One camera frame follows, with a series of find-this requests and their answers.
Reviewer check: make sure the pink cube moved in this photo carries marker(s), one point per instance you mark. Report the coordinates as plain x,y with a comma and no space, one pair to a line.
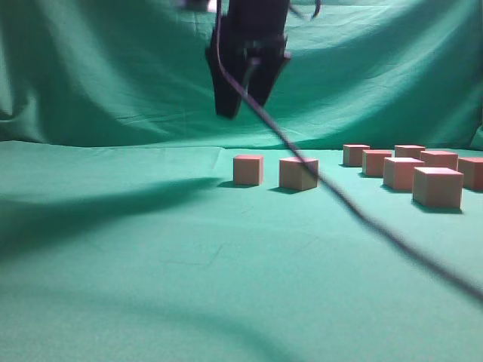
437,187
248,170
472,169
408,151
398,173
293,175
373,161
437,158

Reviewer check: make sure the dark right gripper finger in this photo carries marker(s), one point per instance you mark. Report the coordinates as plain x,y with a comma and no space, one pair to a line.
264,76
226,98

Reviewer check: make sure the pink cube far left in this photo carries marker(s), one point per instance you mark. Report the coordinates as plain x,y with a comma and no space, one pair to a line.
353,154

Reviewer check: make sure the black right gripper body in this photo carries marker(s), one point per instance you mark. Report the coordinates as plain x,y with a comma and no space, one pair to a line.
251,29

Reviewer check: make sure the green cloth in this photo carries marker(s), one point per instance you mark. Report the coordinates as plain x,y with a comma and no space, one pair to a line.
124,237

